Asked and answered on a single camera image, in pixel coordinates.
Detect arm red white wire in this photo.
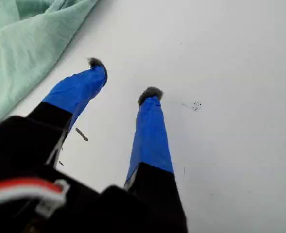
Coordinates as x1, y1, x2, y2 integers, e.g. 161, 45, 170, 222
0, 177, 70, 220

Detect green t shirt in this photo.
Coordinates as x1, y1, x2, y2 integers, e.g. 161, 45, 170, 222
0, 0, 105, 132

